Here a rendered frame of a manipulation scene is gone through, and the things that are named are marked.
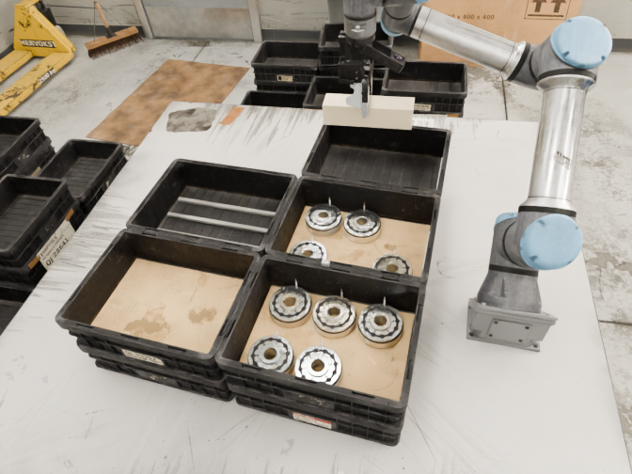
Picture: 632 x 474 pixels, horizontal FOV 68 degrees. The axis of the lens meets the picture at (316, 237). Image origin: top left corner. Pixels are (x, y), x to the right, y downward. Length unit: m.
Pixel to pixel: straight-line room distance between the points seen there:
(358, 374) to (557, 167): 0.61
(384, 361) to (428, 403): 0.17
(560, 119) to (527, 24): 2.74
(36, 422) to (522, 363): 1.20
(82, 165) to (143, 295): 1.44
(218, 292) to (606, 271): 1.86
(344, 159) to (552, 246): 0.74
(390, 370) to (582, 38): 0.80
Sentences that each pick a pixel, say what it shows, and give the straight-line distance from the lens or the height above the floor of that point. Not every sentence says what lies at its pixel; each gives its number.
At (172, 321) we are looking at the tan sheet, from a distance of 1.22.
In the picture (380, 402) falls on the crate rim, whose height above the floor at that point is 0.93.
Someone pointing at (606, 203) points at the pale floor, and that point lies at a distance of 2.89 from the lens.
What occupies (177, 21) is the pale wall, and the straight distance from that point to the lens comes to 4.54.
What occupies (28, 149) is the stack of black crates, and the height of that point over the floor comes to 0.52.
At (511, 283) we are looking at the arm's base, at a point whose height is 0.87.
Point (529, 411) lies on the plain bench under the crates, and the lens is 1.25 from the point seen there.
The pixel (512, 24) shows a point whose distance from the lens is 3.84.
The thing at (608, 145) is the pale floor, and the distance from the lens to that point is 3.31.
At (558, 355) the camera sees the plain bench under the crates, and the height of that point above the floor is 0.70.
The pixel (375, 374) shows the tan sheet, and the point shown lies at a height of 0.83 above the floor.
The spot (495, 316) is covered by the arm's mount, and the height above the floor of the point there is 0.82.
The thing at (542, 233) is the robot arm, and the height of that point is 1.06.
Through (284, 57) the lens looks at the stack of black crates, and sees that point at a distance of 3.17.
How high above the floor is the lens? 1.80
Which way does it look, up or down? 48 degrees down
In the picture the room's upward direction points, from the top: 6 degrees counter-clockwise
